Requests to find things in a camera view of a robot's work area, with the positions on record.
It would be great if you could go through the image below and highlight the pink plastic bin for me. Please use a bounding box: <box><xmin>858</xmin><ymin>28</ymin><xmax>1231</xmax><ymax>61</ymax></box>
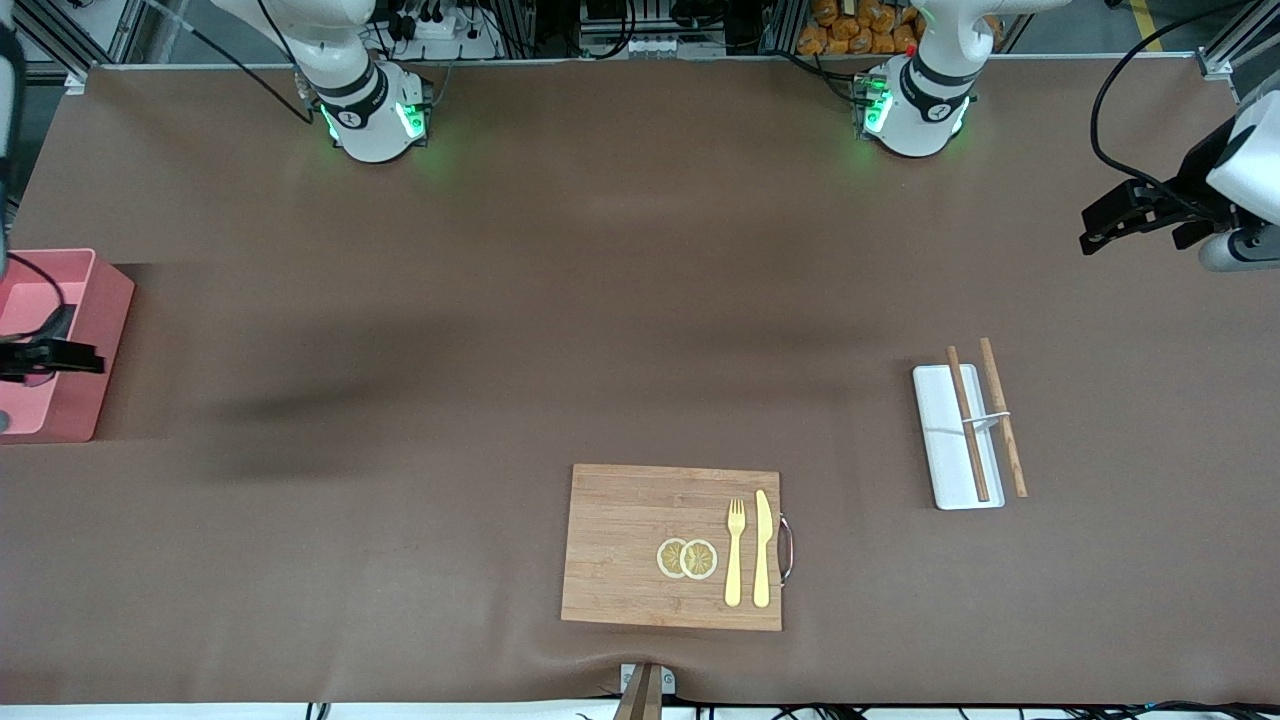
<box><xmin>0</xmin><ymin>248</ymin><xmax>136</xmax><ymax>444</ymax></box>

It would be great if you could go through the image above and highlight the brown wooden chopstick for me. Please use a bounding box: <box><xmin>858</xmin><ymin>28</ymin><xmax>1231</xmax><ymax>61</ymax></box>
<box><xmin>978</xmin><ymin>337</ymin><xmax>1029</xmax><ymax>499</ymax></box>
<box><xmin>945</xmin><ymin>346</ymin><xmax>992</xmax><ymax>503</ymax></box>

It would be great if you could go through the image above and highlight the white rectangular tray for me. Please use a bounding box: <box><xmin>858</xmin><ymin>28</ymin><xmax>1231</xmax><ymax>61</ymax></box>
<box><xmin>911</xmin><ymin>363</ymin><xmax>1007</xmax><ymax>512</ymax></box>

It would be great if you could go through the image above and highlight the orange items pile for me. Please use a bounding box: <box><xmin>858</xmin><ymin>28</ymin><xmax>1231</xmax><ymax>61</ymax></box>
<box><xmin>797</xmin><ymin>0</ymin><xmax>923</xmax><ymax>57</ymax></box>

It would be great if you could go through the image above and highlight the yellow plastic knife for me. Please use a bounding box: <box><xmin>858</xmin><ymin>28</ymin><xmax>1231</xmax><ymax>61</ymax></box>
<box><xmin>752</xmin><ymin>489</ymin><xmax>774</xmax><ymax>609</ymax></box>

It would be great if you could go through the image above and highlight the white power strip with plugs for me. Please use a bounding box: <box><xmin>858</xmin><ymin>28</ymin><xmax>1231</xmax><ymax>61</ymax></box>
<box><xmin>395</xmin><ymin>0</ymin><xmax>504</xmax><ymax>59</ymax></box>

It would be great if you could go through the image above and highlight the long white power strip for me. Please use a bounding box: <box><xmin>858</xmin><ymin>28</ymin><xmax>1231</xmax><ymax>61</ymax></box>
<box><xmin>578</xmin><ymin>33</ymin><xmax>728</xmax><ymax>59</ymax></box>

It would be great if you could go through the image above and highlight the yellow plastic fork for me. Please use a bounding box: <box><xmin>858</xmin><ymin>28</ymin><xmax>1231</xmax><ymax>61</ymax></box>
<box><xmin>724</xmin><ymin>498</ymin><xmax>748</xmax><ymax>608</ymax></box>

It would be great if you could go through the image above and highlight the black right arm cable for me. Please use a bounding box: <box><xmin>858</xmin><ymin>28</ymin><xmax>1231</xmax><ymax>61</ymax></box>
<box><xmin>0</xmin><ymin>255</ymin><xmax>69</xmax><ymax>346</ymax></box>

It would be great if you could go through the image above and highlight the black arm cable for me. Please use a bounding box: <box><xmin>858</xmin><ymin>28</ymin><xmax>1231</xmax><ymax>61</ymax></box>
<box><xmin>0</xmin><ymin>255</ymin><xmax>69</xmax><ymax>346</ymax></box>
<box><xmin>1090</xmin><ymin>0</ymin><xmax>1280</xmax><ymax>201</ymax></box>

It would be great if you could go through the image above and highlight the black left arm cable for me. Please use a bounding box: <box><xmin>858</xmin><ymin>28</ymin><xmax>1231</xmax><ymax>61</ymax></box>
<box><xmin>1090</xmin><ymin>0</ymin><xmax>1280</xmax><ymax>201</ymax></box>

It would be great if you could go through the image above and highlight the aluminium frame profile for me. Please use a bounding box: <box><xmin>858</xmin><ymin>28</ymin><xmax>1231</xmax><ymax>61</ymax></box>
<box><xmin>1195</xmin><ymin>15</ymin><xmax>1280</xmax><ymax>81</ymax></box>
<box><xmin>20</xmin><ymin>0</ymin><xmax>141</xmax><ymax>96</ymax></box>

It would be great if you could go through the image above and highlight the wooden cutting board with handle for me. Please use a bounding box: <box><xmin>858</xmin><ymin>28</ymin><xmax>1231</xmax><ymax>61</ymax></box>
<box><xmin>560</xmin><ymin>463</ymin><xmax>797</xmax><ymax>633</ymax></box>

